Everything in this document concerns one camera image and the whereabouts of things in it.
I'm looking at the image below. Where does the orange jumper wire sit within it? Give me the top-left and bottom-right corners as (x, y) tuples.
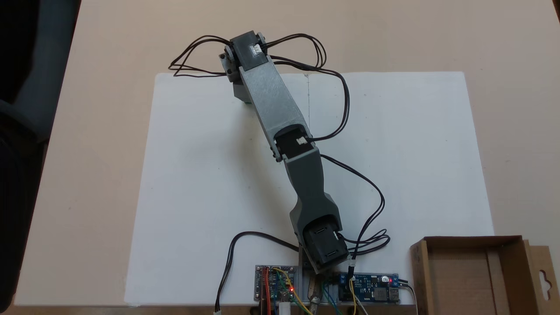
(261, 267), (274, 315)

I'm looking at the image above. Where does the motor driver circuit board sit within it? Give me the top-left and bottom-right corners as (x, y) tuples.
(255, 264), (303, 303)

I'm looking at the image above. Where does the yellow jumper wire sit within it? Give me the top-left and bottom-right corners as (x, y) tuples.
(273, 267), (314, 315)

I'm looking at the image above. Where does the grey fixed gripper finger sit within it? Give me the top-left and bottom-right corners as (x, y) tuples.
(233, 81), (253, 105)

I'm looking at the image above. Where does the white paper sheet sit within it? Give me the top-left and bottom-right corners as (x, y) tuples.
(306, 71), (496, 307)
(124, 72), (310, 307)

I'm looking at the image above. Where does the blue power circuit board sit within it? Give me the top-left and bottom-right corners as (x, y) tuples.
(339, 273), (401, 304)

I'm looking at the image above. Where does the black power cable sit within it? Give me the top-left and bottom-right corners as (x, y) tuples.
(213, 231), (303, 314)

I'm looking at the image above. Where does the brown cardboard box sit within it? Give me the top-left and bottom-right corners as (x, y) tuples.
(409, 235), (560, 315)

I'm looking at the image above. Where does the thin black motor wire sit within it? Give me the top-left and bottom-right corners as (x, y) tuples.
(318, 153), (391, 265)
(168, 35), (233, 79)
(262, 33), (351, 143)

